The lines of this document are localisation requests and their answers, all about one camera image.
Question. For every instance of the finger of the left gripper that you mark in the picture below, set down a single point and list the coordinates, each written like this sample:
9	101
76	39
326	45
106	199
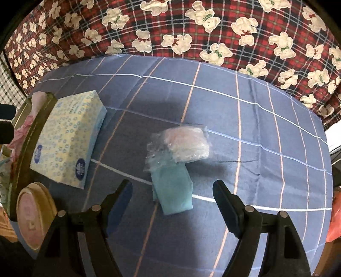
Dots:
6	132
7	112

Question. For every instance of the red plaid bear blanket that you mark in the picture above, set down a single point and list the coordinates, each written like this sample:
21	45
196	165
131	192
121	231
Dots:
285	43

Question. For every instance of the pink white towel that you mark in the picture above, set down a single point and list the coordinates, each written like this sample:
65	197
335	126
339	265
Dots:
19	137

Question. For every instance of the red plastic bag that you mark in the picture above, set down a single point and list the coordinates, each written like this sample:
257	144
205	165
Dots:
334	231

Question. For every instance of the clear bag cotton pads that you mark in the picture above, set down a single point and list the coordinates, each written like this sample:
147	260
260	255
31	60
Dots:
180	144

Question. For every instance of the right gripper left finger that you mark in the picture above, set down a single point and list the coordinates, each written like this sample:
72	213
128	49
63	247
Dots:
114	206

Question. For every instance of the fluffy pink puff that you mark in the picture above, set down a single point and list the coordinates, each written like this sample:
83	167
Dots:
38	99

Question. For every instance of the yellow dotted tissue box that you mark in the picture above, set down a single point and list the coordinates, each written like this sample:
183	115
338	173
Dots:
66	142

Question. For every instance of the blue checked tablecloth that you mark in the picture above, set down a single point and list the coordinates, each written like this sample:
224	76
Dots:
268	148

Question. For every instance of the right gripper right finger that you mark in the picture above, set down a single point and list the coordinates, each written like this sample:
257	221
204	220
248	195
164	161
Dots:
236	215

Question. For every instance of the green white checked cloth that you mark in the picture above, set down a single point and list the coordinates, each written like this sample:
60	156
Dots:
10	92

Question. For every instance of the gold metal tray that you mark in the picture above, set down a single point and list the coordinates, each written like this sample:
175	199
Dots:
21	174

